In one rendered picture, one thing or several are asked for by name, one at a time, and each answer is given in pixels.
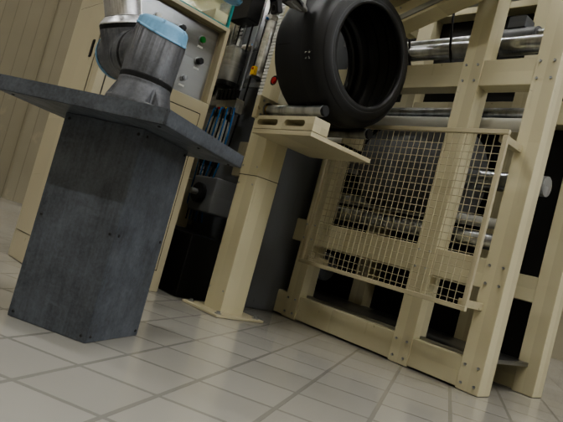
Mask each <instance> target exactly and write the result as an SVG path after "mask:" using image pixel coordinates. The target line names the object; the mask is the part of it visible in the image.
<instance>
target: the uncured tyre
mask: <svg viewBox="0 0 563 422"><path fill-rule="evenodd" d="M306 6H307V13H301V12H299V11H297V10H295V9H293V8H289V9H288V10H287V12H286V14H285V16H284V18H283V20H282V21H281V25H280V27H279V30H278V33H277V36H276V47H275V66H276V77H277V80H278V84H279V86H280V89H281V92H282V94H283V96H284V98H285V100H286V102H287V104H288V105H289V106H306V103H305V101H310V103H311V104H312V106H313V105H325V106H328V108H329V114H328V116H326V117H319V118H320V119H322V120H324V121H326V122H328V123H330V127H329V128H338V129H361V128H365V127H367V126H372V125H373V124H375V123H377V122H378V121H380V120H381V119H382V118H384V117H385V116H386V115H387V113H388V112H389V111H390V109H391V108H392V106H393V105H394V103H395V102H396V101H397V99H398V97H399V95H400V93H401V91H402V88H403V85H404V83H405V77H406V72H407V65H408V46H407V39H406V35H405V29H404V26H403V23H402V21H401V19H400V15H399V14H398V13H397V11H396V9H395V7H394V6H393V5H392V3H391V2H390V0H307V1H306ZM340 31H341V33H342V35H343V38H344V41H345V43H346V47H347V51H348V72H347V76H346V80H345V82H344V85H343V83H342V81H341V79H340V76H339V72H338V62H337V47H338V37H339V34H340ZM285 43H290V44H285ZM279 44H280V45H279ZM304 49H310V50H311V60H304Z"/></svg>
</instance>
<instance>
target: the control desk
mask: <svg viewBox="0 0 563 422"><path fill-rule="evenodd" d="M141 3H142V13H148V14H152V15H155V16H158V17H160V18H163V19H166V20H168V21H169V22H171V23H174V24H175V25H177V26H179V27H180V28H181V29H182V30H183V31H185V33H186V34H187V35H188V42H187V45H186V47H187V48H186V49H185V52H184V55H183V59H182V62H181V65H180V67H179V70H178V74H177V77H176V80H175V82H174V86H173V90H172V93H171V95H170V110H172V111H174V112H175V113H177V114H178V115H180V116H181V117H183V118H184V119H186V120H187V121H190V122H191V123H193V124H194V125H196V126H197V127H199V128H200V129H202V130H203V126H204V121H205V117H206V115H207V111H208V109H209V104H210V101H211V97H212V94H213V91H214V86H215V83H216V80H217V76H218V73H219V70H220V65H221V62H222V59H223V55H224V52H225V47H226V44H227V40H228V37H229V34H230V29H229V28H226V27H225V26H224V25H222V24H220V23H218V22H216V21H214V20H213V19H212V18H209V17H208V16H206V15H204V14H202V13H201V12H199V11H197V10H196V9H194V8H191V7H190V6H189V5H187V4H185V3H183V2H181V1H179V0H141ZM104 17H105V11H104V4H103V0H83V1H82V4H81V7H80V11H79V15H78V18H77V21H76V24H75V29H74V32H73V35H72V38H71V40H70V46H69V49H68V52H67V55H66V58H65V62H64V66H63V69H62V72H61V75H60V78H59V83H58V86H63V87H67V88H71V89H76V90H83V91H87V92H91V93H96V94H100V95H105V93H106V92H107V91H108V90H109V89H110V87H111V86H112V85H113V84H114V82H115V81H116V80H114V79H112V78H110V77H108V76H107V75H105V74H104V73H103V72H102V71H101V69H100V68H99V66H98V64H97V63H96V57H95V51H96V45H97V43H98V41H99V39H100V38H101V34H100V27H99V23H100V22H101V21H102V19H103V18H104ZM64 120H65V119H64V118H63V117H61V116H57V115H55V114H53V113H51V112H50V113H49V117H48V120H47V123H46V126H45V129H44V134H43V137H42V140H41V143H40V146H39V151H38V154H37V157H36V160H35V163H34V168H33V171H32V174H31V177H30V180H29V183H28V188H27V191H26V194H25V197H24V200H23V205H22V208H21V211H20V214H19V217H18V222H17V225H16V228H15V231H14V234H13V239H12V242H11V245H10V248H9V251H8V254H9V255H10V256H12V257H13V258H14V259H16V260H18V261H19V262H21V263H23V258H24V256H25V252H26V249H27V246H28V241H29V238H30V235H31V232H32V229H33V226H34V221H35V218H36V215H37V212H38V209H39V204H40V201H41V198H42V195H43V191H44V187H45V184H46V181H47V177H48V175H49V170H50V167H51V163H52V161H53V157H54V153H55V149H56V147H57V143H58V140H59V135H60V133H61V129H62V126H63V124H64ZM193 162H194V157H189V156H186V160H185V164H184V166H183V171H182V175H181V178H180V181H179V185H178V190H177V192H176V196H175V199H174V202H173V207H172V211H171V214H170V217H169V220H168V225H167V228H166V232H165V235H164V238H163V243H162V246H161V249H160V253H159V256H158V261H157V264H156V267H155V271H154V273H153V277H152V282H151V285H150V288H149V291H154V292H157V291H158V286H159V282H160V279H161V276H162V273H163V267H164V265H165V261H166V258H167V255H168V250H169V246H170V244H171V240H172V237H173V231H174V229H175V225H176V223H177V219H178V214H179V210H180V208H181V204H182V202H183V196H184V193H185V189H186V187H187V183H188V180H189V174H190V172H191V168H192V166H193Z"/></svg>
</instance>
